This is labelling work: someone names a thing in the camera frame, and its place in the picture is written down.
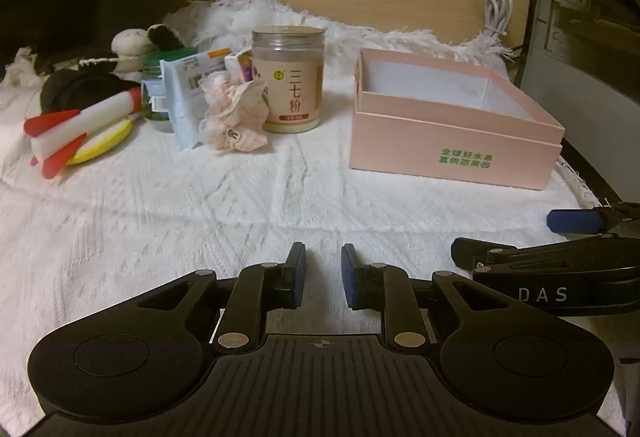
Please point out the pink cardboard box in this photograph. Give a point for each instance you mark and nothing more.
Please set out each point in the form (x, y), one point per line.
(452, 127)

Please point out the white blue wipes packet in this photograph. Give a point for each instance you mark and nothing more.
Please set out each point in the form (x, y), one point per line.
(185, 92)

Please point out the white knit blanket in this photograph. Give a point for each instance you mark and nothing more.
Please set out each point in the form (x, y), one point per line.
(150, 227)

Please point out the black and white plush toy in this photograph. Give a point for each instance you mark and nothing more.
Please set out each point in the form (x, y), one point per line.
(132, 42)

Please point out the green lid glass jar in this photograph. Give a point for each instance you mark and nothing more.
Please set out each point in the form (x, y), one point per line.
(152, 92)

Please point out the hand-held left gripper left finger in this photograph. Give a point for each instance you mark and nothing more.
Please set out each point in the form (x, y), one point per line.
(300, 278)

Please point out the grey computer case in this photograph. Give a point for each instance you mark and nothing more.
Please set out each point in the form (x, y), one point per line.
(575, 17)

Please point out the small colourful packet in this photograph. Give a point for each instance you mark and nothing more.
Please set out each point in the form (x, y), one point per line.
(242, 64)

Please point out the white fluffy blanket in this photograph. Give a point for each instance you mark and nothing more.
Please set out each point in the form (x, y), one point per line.
(280, 14)

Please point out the red white rocket plush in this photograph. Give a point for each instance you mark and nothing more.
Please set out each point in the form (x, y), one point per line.
(80, 127)

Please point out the black round plush toy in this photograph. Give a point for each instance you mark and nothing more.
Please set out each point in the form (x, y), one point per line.
(75, 87)

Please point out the clear jar of beige powder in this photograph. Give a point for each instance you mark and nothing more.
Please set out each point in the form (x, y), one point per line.
(292, 84)

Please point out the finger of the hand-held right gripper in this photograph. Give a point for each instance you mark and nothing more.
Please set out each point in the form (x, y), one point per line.
(575, 220)
(475, 249)

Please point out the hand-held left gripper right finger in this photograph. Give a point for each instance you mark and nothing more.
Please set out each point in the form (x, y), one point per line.
(348, 278)

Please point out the pink floral scrunchie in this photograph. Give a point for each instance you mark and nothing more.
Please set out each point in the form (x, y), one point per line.
(235, 112)

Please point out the yellow plush toy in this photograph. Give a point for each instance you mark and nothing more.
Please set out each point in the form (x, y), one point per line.
(107, 142)

